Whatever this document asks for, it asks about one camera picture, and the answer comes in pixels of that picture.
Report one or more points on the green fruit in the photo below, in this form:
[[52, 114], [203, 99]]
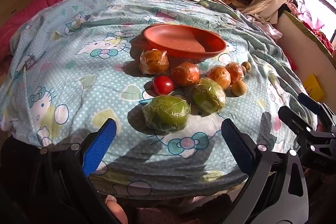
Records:
[[167, 113], [209, 96]]

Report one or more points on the yellow paper note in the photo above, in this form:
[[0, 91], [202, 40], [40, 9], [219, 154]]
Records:
[[313, 88]]

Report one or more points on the orange bear-shaped plate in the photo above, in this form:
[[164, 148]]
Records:
[[186, 42]]

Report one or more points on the large orange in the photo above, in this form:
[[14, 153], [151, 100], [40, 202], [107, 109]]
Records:
[[153, 62]]

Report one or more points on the small tan longan fruit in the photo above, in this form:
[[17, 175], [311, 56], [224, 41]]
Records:
[[244, 70], [247, 66], [239, 88]]

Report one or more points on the Hello Kitty blue quilt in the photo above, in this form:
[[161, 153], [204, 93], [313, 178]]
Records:
[[75, 64]]

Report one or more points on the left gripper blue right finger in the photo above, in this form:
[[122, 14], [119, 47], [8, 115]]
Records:
[[240, 150]]

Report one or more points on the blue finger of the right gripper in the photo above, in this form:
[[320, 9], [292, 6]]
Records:
[[295, 123], [315, 107]]

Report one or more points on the pink floral cloth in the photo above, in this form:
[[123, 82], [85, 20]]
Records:
[[265, 26]]

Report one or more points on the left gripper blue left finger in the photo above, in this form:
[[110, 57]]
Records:
[[95, 146]]

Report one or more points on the red tomato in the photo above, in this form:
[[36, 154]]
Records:
[[163, 85]]

